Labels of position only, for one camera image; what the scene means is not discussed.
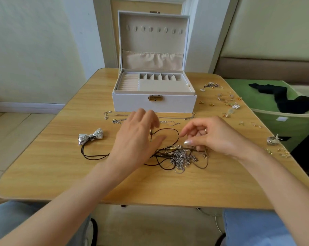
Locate person's right hand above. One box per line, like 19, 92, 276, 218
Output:
178, 116, 252, 161

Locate person's left hand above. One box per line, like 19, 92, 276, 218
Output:
106, 108, 166, 172

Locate thin silver chain necklace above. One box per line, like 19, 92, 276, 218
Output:
103, 110, 195, 125

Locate tangle of necklaces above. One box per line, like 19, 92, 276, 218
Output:
144, 143, 210, 174

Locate bow pendant cord necklace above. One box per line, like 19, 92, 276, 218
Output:
78, 127, 180, 170

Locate small earrings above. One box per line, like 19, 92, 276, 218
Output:
200, 82, 291, 158

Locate white jewelry box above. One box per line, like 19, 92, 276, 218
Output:
112, 11, 198, 114

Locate person's right forearm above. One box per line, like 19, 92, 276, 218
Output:
239, 146, 309, 246

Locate person's left forearm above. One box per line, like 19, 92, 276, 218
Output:
0, 161, 130, 246

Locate black cloth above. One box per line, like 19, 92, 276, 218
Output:
248, 83, 309, 114

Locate white cable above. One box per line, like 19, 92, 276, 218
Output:
195, 207, 224, 234

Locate black strap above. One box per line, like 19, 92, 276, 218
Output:
87, 218, 99, 246

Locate beige padded wall panel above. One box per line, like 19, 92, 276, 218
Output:
213, 0, 309, 82

